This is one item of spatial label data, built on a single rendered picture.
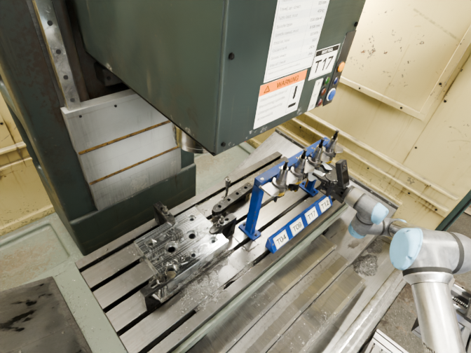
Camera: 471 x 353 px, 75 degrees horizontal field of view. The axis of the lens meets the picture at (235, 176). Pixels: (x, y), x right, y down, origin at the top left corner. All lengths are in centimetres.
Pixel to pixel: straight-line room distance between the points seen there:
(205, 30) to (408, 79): 118
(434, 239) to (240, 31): 73
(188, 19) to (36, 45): 64
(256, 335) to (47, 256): 110
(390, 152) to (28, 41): 155
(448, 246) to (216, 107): 71
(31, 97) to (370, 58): 139
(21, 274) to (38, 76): 101
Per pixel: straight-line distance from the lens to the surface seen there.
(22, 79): 116
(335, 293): 156
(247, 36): 57
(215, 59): 55
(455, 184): 170
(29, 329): 155
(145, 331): 119
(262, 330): 137
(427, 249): 96
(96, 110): 121
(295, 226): 141
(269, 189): 114
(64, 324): 156
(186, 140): 83
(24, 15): 111
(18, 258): 190
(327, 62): 82
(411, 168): 172
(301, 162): 120
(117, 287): 128
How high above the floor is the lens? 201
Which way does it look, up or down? 43 degrees down
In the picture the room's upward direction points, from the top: 8 degrees clockwise
